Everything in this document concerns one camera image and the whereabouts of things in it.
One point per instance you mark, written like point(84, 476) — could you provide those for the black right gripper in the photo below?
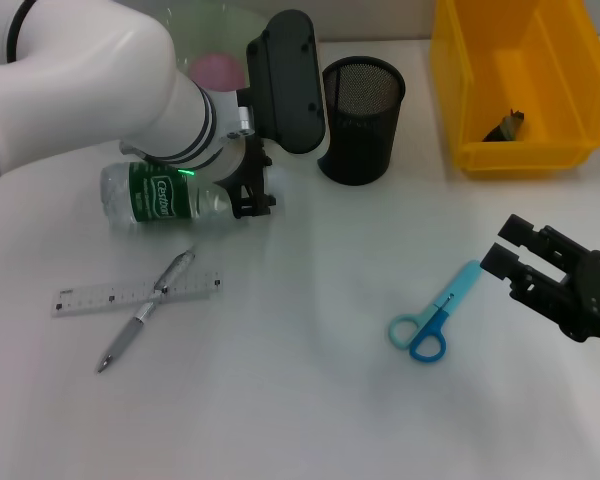
point(597, 300)

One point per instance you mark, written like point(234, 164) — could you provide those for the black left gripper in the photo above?
point(247, 170)

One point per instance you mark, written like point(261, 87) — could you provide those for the clear green-label water bottle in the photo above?
point(150, 200)

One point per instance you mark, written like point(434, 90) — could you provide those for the green plastic wrapper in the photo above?
point(507, 127)

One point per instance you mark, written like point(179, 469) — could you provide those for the pink peach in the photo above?
point(215, 72)

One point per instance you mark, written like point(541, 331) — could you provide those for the black mesh pen cup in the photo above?
point(365, 140)

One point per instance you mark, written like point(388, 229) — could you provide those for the blue scissors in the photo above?
point(427, 345)

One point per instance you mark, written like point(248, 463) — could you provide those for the silver ballpoint pen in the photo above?
point(130, 330)

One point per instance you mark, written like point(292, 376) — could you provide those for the translucent green fruit bowl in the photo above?
point(215, 30)

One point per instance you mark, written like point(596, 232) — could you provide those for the clear plastic ruler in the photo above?
point(95, 300)

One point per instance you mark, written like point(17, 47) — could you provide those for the yellow plastic bin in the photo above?
point(530, 75)

